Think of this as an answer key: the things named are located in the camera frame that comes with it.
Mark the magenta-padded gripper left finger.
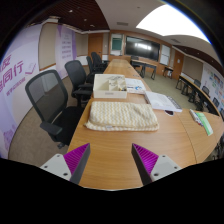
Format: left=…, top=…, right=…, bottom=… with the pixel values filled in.
left=39, top=142, right=91, bottom=185

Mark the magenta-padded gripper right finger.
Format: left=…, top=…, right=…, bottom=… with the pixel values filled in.
left=131, top=143, right=183, bottom=186

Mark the cream zigzag striped towel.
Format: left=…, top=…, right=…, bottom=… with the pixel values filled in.
left=83, top=100, right=160, bottom=132

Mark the white marker pen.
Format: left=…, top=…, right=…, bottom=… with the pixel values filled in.
left=189, top=108, right=203, bottom=126

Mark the green pamphlet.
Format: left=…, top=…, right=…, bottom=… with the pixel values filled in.
left=194, top=111, right=214, bottom=137

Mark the white and blue small box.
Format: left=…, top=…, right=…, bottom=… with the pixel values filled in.
left=126, top=84, right=147, bottom=95

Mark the white compartment organizer box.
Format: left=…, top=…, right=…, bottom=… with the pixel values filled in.
left=92, top=73, right=128, bottom=100

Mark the white printed paper sheet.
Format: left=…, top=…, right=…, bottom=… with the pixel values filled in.
left=124, top=77, right=146, bottom=90

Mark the long table with black chairs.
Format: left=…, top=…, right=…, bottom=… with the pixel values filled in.
left=175, top=74, right=223, bottom=117

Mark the small dark side table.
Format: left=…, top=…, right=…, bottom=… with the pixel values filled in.
left=162, top=66, right=174, bottom=79

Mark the dark-legged desk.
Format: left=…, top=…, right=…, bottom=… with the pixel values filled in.
left=130, top=59, right=158, bottom=81

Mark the brown wooden door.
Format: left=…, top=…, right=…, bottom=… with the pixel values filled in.
left=87, top=33, right=104, bottom=60
left=172, top=49, right=185, bottom=81

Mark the plain white whiteboard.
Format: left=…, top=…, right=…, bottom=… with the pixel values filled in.
left=159, top=44, right=172, bottom=66

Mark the purple and white banner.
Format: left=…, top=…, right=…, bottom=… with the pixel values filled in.
left=54, top=24, right=78, bottom=80

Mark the whiteboard with green panel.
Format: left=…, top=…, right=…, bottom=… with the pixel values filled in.
left=110, top=33, right=124, bottom=57

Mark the bright ceiling light panel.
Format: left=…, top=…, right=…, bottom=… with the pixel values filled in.
left=135, top=3, right=211, bottom=44

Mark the purple lettered wall poster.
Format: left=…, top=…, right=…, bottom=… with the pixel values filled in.
left=0, top=24, right=43, bottom=159

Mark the colourful wall poster board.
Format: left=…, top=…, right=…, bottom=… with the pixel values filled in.
left=201, top=63, right=224, bottom=109

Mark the large black wall screen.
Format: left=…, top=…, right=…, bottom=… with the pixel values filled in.
left=124, top=35, right=161, bottom=62

